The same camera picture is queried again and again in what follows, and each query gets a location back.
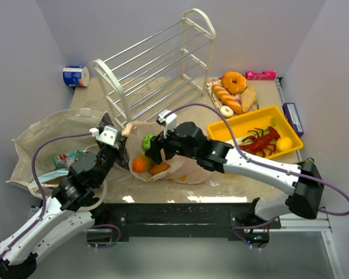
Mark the green red snack packet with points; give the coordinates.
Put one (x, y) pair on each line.
(63, 161)

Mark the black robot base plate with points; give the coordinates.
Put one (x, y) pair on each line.
(232, 221)

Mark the translucent orange plastic bag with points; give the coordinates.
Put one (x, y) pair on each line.
(181, 170)

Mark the pink box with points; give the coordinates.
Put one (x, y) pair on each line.
(264, 76)

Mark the orange green mango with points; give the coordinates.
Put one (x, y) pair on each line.
(142, 164)

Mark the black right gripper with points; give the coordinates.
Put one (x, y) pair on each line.
(156, 148)

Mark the blue brown chips bag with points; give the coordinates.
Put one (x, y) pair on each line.
(53, 177)

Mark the white metal shoe rack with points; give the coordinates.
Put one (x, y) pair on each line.
(164, 70)

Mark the yellow lemon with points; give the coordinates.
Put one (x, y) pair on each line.
(284, 144)

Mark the large brown muffin bread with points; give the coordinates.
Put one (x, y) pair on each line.
(158, 168)

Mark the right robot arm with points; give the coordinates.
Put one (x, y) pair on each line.
(299, 184)

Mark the green custard apple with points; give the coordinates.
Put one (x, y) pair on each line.
(146, 142)

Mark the white celery cabbage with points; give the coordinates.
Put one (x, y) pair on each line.
(255, 133)

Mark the baguette bread loaf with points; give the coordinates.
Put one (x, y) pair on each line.
(228, 99)

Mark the purple box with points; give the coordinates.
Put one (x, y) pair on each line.
(290, 112)

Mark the blue toilet paper roll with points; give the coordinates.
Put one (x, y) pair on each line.
(76, 76)

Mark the cream canvas tote bag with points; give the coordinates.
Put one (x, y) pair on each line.
(65, 122)

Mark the orange ring doughnut bread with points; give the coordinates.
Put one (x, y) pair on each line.
(234, 82)

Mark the white glazed doughnut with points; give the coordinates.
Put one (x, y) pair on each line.
(226, 111)

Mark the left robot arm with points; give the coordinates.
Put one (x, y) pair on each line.
(71, 208)

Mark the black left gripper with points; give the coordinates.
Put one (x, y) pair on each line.
(112, 148)

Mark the aluminium frame rail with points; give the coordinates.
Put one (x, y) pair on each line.
(322, 225)

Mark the red lobster toy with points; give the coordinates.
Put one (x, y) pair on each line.
(262, 141)

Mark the tan triangular pastry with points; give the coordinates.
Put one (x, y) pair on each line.
(248, 98)

